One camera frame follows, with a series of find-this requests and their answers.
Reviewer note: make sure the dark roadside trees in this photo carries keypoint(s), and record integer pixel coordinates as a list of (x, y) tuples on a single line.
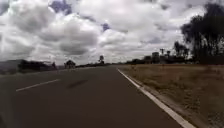
[(35, 65)]

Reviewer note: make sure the dry grass verge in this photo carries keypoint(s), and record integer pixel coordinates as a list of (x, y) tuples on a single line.
[(186, 83)]

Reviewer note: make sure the white road edge line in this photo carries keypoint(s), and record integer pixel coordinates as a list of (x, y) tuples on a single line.
[(166, 108)]

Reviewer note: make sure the group of tall dark trees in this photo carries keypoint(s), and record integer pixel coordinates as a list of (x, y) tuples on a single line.
[(206, 36)]

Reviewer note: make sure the white dashed centre line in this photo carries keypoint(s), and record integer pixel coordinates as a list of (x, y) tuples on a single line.
[(36, 85)]

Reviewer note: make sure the grey asphalt road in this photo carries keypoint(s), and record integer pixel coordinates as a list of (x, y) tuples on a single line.
[(90, 100)]

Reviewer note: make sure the tall slim tree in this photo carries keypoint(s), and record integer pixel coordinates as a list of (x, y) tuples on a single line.
[(101, 59)]

